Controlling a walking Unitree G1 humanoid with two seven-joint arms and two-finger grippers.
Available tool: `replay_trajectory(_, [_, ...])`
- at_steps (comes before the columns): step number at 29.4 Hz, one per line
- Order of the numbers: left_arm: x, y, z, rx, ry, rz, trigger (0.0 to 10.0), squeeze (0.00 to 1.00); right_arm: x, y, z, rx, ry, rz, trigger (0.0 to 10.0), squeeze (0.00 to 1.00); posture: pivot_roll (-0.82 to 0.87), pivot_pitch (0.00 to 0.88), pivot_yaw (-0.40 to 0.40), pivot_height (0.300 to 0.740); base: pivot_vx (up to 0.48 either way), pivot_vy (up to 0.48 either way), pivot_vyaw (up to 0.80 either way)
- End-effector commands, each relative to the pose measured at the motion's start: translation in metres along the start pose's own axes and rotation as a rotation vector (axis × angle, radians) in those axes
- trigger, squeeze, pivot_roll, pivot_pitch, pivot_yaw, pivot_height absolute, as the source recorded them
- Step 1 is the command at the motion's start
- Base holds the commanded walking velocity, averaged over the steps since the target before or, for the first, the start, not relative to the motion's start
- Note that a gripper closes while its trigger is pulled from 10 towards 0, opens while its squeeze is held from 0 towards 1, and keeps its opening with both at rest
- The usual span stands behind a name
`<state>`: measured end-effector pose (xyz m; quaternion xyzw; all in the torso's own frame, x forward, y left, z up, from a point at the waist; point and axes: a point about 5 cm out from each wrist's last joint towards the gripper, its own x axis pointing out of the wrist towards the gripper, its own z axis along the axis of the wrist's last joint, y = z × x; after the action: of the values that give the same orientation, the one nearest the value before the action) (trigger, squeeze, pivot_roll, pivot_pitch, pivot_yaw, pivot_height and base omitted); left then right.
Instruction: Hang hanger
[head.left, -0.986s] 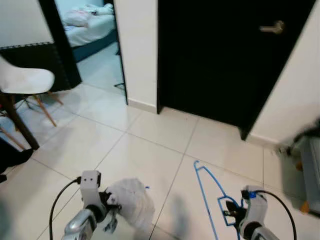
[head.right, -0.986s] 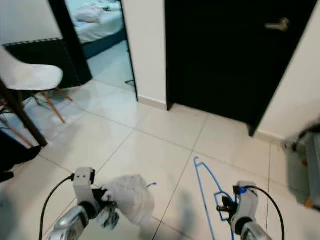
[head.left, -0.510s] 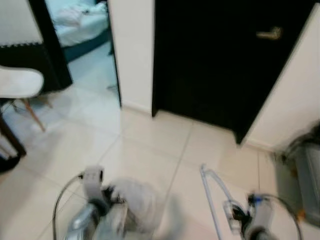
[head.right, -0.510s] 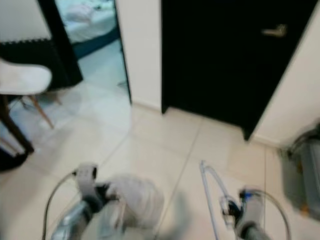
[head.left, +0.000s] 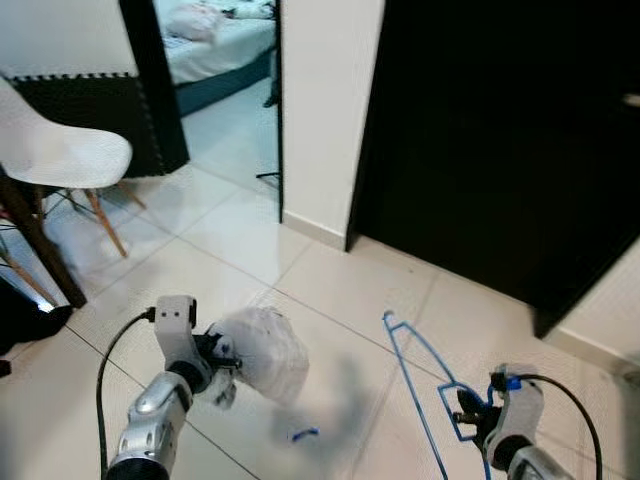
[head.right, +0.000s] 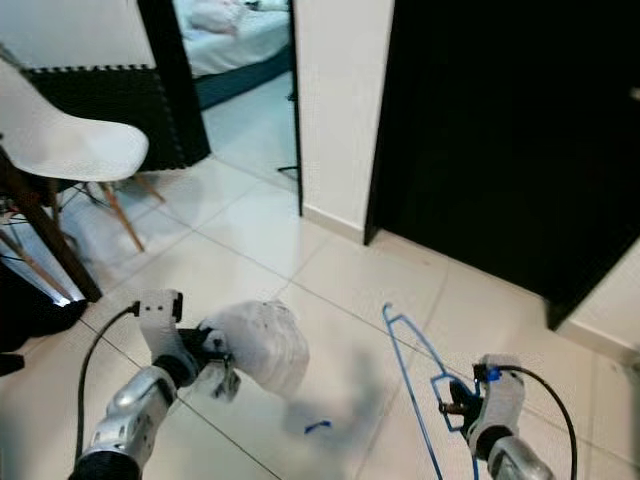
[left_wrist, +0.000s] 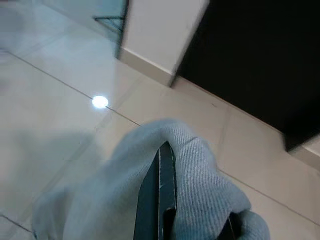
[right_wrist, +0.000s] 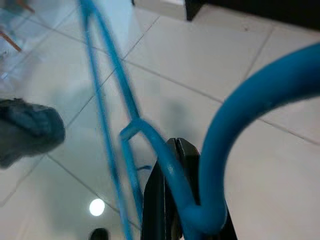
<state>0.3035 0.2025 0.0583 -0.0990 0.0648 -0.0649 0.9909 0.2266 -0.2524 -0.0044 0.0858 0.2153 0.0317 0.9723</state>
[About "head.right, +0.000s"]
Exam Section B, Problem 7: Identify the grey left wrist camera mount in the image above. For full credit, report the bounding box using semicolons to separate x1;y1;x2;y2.
135;290;206;386

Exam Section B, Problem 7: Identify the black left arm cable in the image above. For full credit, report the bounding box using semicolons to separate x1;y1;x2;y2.
75;303;141;461

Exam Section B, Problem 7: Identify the white shell chair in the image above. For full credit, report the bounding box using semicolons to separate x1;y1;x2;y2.
0;60;161;253

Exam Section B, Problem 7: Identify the bed with pale sheet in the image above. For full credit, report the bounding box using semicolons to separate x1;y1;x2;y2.
175;0;296;109

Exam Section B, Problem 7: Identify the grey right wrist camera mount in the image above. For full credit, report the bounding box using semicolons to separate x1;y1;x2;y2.
465;353;526;461

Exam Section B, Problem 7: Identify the black foam puzzle mat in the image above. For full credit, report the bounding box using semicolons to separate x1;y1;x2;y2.
22;65;211;173

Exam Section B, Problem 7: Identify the pink white cloth bundle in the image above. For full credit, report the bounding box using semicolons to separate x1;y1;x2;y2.
190;0;251;36

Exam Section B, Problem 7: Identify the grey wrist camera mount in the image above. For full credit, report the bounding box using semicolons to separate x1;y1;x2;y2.
135;290;206;386
465;353;526;461

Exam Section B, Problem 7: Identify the black door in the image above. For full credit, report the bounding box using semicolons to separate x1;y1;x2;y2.
365;0;640;331

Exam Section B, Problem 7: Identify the pale washed denim garment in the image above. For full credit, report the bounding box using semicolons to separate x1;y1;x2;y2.
205;298;311;399

